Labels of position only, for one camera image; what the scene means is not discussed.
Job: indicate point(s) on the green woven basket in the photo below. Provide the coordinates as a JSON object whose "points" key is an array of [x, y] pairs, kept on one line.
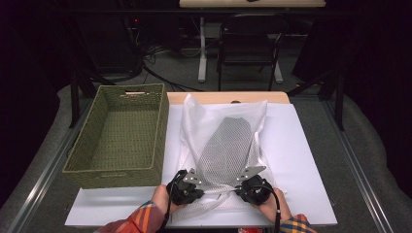
{"points": [[129, 129]]}

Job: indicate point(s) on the white board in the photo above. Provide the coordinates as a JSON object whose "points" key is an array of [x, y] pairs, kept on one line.
{"points": [[298, 145]]}

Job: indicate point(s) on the black folding chair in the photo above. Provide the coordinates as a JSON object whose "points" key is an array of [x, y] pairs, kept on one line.
{"points": [[249, 42]]}

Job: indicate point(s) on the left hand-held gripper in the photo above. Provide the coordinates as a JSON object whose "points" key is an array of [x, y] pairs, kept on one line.
{"points": [[186, 192]]}

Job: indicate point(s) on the red packet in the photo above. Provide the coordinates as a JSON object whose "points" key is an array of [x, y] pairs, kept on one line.
{"points": [[250, 230]]}

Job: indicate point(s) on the light desk with white legs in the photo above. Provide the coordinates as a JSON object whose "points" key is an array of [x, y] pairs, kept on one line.
{"points": [[252, 3]]}

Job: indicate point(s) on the person's right hand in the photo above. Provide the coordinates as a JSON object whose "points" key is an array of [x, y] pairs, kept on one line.
{"points": [[272, 208]]}

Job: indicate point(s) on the white mesh laundry bag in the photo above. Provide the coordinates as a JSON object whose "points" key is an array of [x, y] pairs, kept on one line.
{"points": [[194, 129]]}

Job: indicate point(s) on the metal rail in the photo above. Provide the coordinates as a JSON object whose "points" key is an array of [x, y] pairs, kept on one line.
{"points": [[48, 176], [356, 174]]}

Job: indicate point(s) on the black metal stand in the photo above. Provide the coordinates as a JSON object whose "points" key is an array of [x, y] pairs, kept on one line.
{"points": [[338, 103], [75, 97]]}

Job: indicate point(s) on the black equipment rack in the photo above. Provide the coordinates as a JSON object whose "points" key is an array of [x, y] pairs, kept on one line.
{"points": [[134, 32]]}

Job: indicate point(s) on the person's left hand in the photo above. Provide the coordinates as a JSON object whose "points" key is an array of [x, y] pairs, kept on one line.
{"points": [[162, 199]]}

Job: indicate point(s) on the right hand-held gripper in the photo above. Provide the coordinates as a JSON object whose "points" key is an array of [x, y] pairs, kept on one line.
{"points": [[256, 192]]}

